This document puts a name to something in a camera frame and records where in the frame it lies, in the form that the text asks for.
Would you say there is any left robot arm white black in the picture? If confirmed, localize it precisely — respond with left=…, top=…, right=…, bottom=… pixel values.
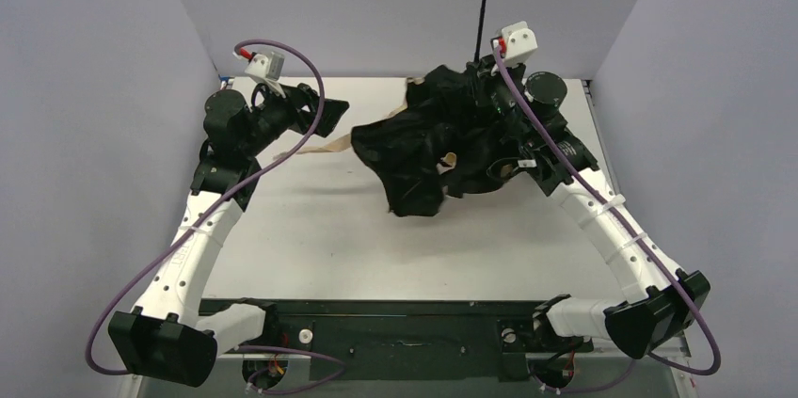
left=108, top=83, right=350, bottom=387

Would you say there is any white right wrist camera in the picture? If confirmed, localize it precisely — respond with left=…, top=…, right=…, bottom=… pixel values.
left=496, top=21, right=538, bottom=69

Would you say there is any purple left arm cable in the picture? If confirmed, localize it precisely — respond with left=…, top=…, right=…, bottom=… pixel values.
left=84, top=40, right=347, bottom=396

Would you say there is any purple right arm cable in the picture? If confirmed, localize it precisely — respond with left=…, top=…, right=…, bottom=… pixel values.
left=490, top=40, right=723, bottom=395

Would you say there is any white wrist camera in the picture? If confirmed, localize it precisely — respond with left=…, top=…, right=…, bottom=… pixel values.
left=496, top=21, right=538, bottom=69
left=244, top=51, right=285, bottom=83

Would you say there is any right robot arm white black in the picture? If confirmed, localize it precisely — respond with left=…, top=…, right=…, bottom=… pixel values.
left=482, top=72, right=717, bottom=359

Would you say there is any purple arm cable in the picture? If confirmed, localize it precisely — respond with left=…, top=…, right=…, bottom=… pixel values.
left=490, top=40, right=723, bottom=395
left=84, top=40, right=347, bottom=396

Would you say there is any beige folding umbrella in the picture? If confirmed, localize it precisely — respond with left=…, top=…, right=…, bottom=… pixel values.
left=295, top=0, right=544, bottom=218

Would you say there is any aluminium mounting rail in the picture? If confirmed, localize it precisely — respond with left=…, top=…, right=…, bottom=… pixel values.
left=129, top=313, right=692, bottom=360

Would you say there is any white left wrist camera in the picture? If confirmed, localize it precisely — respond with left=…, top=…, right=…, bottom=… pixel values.
left=244, top=51, right=285, bottom=83

